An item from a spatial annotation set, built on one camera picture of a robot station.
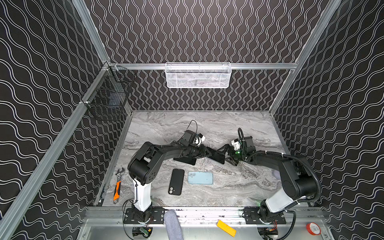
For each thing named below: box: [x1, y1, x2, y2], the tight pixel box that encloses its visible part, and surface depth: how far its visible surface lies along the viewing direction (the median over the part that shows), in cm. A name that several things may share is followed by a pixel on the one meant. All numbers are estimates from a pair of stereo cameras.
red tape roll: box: [306, 222, 322, 236], surface depth 71 cm
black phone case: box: [168, 168, 185, 196], surface depth 87 cm
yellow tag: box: [216, 220, 237, 237], surface depth 72 cm
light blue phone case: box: [187, 171, 214, 185], surface depth 89 cm
